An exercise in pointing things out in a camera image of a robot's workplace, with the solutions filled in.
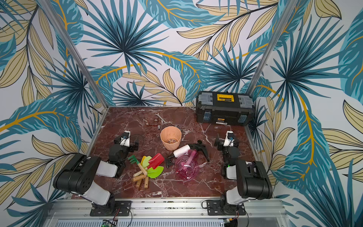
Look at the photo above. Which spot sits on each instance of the red toy shovel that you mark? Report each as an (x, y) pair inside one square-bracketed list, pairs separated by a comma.
[(157, 160)]

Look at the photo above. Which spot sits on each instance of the light green wide trowel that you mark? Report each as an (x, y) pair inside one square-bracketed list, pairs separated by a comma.
[(152, 173)]

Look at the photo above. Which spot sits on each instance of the left aluminium corner post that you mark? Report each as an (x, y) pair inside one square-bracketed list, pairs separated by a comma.
[(56, 22)]

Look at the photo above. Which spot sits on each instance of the silver wrench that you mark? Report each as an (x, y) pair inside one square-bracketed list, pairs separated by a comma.
[(163, 121)]

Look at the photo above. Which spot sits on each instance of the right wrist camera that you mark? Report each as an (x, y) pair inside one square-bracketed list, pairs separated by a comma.
[(229, 140)]

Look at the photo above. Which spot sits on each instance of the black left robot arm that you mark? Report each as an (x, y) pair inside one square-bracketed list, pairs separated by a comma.
[(77, 177)]

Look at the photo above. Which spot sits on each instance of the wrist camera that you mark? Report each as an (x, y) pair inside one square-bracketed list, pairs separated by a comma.
[(125, 139), (229, 140)]

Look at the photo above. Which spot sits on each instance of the green toy rake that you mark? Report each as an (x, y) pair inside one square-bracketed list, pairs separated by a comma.
[(133, 160)]

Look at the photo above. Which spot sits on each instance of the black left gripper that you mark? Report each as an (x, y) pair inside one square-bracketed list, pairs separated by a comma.
[(131, 144)]

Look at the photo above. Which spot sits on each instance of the small white spray bottle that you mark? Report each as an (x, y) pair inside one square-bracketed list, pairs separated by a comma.
[(179, 152)]

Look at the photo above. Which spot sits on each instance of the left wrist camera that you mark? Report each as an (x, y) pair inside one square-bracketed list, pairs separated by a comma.
[(125, 139)]

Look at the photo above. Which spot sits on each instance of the pink spray bottle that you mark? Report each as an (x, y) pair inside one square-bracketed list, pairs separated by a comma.
[(186, 166)]

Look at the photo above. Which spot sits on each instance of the light green narrow trowel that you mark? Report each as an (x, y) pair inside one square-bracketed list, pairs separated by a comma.
[(145, 161)]

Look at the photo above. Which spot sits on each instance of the aluminium corner post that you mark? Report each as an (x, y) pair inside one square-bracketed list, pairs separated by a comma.
[(290, 5), (56, 22)]

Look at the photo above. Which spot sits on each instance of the aluminium front rail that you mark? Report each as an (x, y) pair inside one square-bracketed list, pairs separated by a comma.
[(171, 212)]

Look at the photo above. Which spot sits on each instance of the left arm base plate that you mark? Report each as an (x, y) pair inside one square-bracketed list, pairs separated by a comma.
[(115, 208)]

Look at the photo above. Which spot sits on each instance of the right aluminium corner post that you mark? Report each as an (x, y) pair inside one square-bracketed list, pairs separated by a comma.
[(290, 5)]

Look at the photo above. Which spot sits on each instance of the peach plastic flower pot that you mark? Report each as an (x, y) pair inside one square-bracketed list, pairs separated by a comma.
[(171, 137)]

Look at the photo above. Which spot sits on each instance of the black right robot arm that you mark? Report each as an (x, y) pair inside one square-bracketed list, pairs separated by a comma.
[(252, 181)]

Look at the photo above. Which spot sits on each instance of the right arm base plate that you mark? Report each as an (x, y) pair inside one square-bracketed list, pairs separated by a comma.
[(222, 208)]

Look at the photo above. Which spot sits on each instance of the black yellow toolbox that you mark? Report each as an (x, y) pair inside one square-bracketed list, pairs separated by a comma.
[(224, 108)]

